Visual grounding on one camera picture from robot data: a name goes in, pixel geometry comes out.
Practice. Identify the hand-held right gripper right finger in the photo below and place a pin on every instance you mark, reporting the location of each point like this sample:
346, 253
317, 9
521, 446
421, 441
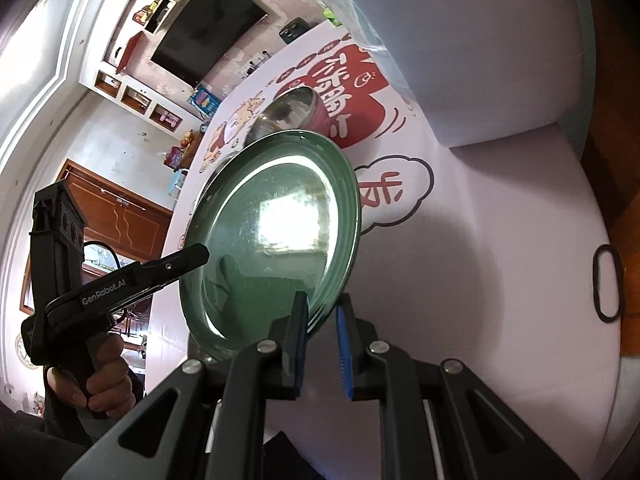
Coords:
342, 350

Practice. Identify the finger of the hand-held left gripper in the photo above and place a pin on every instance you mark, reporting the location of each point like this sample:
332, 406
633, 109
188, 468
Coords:
182, 260

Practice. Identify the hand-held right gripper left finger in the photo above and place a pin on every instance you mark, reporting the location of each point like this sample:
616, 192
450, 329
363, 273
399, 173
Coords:
300, 350

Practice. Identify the green plate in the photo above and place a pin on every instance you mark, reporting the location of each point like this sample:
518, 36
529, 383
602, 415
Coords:
270, 240

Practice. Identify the person's left forearm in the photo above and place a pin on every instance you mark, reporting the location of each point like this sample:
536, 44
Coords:
30, 440

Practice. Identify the person's left hand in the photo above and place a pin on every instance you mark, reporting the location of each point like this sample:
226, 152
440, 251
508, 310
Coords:
112, 380

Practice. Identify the brown wooden door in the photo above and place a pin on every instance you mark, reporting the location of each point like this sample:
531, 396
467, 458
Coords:
110, 215

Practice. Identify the red snack box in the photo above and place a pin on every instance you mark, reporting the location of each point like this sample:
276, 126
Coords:
175, 157

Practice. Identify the blue printed box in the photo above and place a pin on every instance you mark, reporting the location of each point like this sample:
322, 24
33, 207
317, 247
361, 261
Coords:
206, 99

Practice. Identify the pink steel bowl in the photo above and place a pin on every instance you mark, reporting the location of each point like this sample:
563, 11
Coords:
320, 115

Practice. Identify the black air fryer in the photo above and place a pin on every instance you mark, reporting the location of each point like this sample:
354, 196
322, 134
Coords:
294, 31

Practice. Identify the green tissue box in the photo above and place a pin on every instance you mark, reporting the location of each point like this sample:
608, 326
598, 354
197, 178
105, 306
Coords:
331, 16

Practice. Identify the white dish cabinet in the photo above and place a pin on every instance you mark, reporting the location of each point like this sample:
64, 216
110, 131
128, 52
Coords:
475, 50

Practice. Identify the red wall shelf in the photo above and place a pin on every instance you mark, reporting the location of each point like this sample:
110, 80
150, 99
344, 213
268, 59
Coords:
131, 50

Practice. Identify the wall television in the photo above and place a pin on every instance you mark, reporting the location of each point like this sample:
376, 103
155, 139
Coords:
210, 30

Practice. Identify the white wall shelf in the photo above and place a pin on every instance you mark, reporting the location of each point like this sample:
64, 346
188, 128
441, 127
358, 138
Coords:
160, 12

